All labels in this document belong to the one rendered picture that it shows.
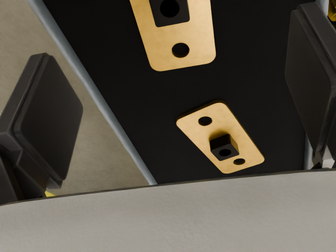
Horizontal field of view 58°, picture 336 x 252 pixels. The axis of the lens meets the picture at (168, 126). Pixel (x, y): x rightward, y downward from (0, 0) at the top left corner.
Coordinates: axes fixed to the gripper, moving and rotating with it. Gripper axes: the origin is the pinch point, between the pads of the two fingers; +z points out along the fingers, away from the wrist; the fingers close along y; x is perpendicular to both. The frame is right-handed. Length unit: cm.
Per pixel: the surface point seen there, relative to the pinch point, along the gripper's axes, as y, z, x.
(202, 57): 1.1, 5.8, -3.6
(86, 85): -6.1, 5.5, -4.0
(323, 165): 15.7, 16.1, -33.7
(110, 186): -94, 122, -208
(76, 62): -6.0, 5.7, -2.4
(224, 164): 1.6, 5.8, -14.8
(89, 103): -72, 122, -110
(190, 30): 0.7, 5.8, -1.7
